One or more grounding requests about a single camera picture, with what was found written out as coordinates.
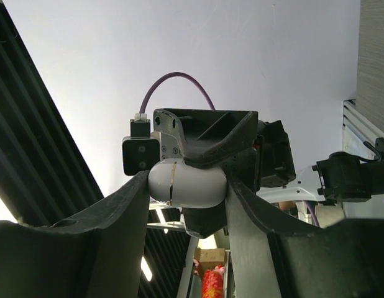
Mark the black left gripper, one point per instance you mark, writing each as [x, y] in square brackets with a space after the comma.
[258, 153]

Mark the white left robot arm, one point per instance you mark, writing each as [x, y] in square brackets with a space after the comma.
[343, 177]

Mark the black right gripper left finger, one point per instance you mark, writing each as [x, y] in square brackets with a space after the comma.
[94, 253]

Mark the white earbud charging case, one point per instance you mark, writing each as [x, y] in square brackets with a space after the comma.
[174, 183]

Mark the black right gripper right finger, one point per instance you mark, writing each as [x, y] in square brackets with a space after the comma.
[277, 255]

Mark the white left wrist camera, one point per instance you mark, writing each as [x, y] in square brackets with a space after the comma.
[144, 148]

